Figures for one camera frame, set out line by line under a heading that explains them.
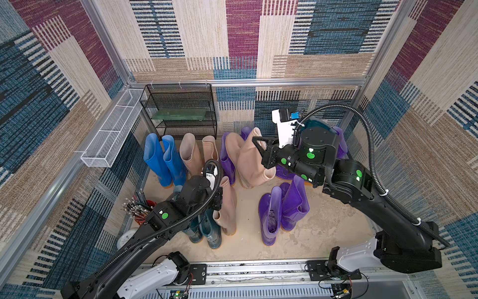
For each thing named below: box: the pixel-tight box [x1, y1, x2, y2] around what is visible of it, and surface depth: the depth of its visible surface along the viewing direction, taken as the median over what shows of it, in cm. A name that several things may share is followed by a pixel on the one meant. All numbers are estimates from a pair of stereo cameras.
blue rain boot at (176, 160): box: [161, 134, 188, 187], surface depth 84 cm
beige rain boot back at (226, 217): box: [212, 176, 238, 237], surface depth 74 cm
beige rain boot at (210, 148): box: [202, 135, 220, 163], surface depth 85 cm
